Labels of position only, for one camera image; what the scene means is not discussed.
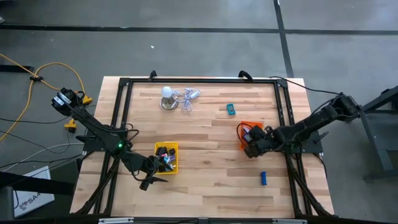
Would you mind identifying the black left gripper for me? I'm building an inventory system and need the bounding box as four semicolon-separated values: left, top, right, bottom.
121;151;174;192

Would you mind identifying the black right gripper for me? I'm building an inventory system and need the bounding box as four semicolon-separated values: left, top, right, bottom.
242;124;276;159

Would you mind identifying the yellow plastic basket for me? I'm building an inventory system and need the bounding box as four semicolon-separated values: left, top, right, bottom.
154;141;180;175

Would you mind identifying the orange plastic basket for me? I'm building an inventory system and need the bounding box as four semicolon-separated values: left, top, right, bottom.
238;120;265;152

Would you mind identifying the white light bulb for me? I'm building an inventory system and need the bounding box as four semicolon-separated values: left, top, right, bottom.
160;86;180;111

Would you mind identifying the black bench bar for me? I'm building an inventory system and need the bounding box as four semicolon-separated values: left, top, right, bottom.
0;170;75;224

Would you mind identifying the black metal stand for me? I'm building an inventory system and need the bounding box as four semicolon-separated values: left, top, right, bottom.
354;84;398;181

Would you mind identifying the white printed sign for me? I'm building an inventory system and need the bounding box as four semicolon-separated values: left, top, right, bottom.
14;166;56;218

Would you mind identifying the black flat floor bar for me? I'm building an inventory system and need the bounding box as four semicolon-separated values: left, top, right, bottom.
0;64;35;73

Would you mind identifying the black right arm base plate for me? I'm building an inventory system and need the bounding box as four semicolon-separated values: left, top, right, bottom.
279;130;330;154

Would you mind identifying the silver metal bracket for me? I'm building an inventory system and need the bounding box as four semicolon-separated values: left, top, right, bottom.
272;218;308;224
98;217;134;224

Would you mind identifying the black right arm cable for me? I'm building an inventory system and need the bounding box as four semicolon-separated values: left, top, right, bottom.
267;75;345;96

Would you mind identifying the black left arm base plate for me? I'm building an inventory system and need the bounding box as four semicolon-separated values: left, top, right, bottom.
83;135;128;152

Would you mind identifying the white lamp power cord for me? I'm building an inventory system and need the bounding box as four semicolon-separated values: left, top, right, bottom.
172;88;201;112

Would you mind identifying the black aluminium table frame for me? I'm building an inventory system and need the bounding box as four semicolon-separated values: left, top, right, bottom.
74;76;335;218

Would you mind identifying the white floor cable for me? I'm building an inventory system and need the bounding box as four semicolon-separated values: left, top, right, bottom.
2;142;85;172

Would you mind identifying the yellow extension cord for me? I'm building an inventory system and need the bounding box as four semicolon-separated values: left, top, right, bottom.
0;62;94;142
0;52;78;134

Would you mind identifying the black floor cable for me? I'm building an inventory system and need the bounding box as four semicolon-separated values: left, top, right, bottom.
0;102;105;125

